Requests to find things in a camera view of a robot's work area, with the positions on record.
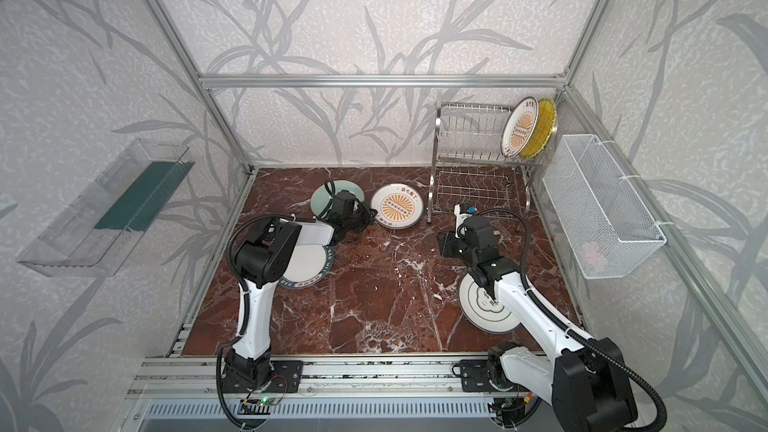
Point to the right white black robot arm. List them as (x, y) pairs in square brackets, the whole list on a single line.
[(586, 392)]

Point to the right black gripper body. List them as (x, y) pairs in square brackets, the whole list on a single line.
[(455, 243)]

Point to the orange sunburst plate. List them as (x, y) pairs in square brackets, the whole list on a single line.
[(399, 206), (519, 127)]

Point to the yellow grid plate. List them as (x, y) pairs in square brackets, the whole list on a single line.
[(543, 129)]

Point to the mint green flower plate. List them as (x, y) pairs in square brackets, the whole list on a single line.
[(320, 198)]

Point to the white wire mesh basket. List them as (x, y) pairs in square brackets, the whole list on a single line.
[(607, 225)]

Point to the clear plastic wall tray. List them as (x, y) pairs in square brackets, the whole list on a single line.
[(97, 232)]

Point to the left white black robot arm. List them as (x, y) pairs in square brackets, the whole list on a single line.
[(259, 254)]

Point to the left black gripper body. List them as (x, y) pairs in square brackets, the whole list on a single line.
[(349, 212)]

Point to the aluminium cage frame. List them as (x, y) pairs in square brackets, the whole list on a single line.
[(744, 346)]

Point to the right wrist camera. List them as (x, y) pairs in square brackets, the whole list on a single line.
[(461, 213)]

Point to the green rimmed Chinese text plate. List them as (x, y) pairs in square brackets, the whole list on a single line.
[(308, 265)]

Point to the steel two-tier dish rack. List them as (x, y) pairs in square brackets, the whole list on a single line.
[(467, 163)]

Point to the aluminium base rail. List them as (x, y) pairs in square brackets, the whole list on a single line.
[(313, 376)]

